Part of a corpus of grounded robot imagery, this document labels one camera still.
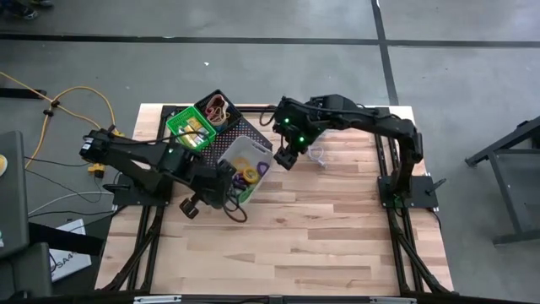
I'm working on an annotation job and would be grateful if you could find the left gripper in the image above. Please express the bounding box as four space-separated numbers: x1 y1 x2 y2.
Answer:
192 159 238 210

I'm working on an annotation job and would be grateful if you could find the green coil keychain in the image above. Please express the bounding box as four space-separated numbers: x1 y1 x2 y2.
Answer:
235 185 259 204

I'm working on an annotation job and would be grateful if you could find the white plastic bin with handle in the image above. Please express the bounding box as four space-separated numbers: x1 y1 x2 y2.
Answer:
217 134 274 206

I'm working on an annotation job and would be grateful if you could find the black plastic mesh basket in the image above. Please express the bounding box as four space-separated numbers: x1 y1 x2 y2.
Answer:
193 89 244 133

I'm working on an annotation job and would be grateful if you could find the green plastic basket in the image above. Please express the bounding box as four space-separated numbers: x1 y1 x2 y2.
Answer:
165 105 218 152

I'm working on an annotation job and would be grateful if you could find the black perforated metal shelf riser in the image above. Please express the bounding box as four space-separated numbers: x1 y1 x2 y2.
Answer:
169 92 275 190

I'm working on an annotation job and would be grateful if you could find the white cardboard box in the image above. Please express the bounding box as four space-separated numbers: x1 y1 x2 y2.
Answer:
50 218 92 282

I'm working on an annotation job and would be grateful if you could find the dark grey side table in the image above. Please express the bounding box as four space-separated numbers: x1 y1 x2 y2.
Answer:
0 130 30 259

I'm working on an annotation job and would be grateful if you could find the black metal stand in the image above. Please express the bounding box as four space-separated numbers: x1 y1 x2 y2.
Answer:
466 117 540 246

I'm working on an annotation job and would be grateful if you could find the person's shoe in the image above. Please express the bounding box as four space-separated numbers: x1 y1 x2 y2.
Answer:
0 0 54 20

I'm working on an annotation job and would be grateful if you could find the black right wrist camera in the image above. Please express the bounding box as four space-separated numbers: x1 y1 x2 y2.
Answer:
273 148 299 171

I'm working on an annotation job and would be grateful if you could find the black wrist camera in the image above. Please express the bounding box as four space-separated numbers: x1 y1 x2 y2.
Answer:
273 148 299 171
179 197 200 220

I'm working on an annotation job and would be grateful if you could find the white lamp cable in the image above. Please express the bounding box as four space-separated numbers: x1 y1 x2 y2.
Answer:
306 145 327 168

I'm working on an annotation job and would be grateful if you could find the black right camera cable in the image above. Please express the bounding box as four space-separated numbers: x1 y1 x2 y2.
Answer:
259 105 279 128

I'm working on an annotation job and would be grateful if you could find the black camera cable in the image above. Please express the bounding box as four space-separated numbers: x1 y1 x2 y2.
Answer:
259 105 279 128
221 189 249 224

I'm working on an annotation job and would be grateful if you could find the black left camera cable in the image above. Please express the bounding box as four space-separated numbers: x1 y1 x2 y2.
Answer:
221 189 249 224

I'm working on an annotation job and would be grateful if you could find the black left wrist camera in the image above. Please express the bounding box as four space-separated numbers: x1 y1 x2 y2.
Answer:
179 197 200 220

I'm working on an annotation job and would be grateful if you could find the black aluminium table frame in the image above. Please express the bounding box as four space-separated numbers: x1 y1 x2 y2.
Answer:
99 104 455 296

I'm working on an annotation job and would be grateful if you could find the silver aluminium bracket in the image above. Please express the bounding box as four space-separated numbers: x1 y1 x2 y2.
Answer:
370 296 418 304
133 295 182 304

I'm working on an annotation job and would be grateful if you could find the white floor cable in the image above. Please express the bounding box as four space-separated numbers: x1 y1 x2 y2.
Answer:
24 191 115 216

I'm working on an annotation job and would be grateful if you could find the yellow extension cable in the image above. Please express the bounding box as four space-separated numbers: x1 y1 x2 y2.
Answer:
0 70 117 177

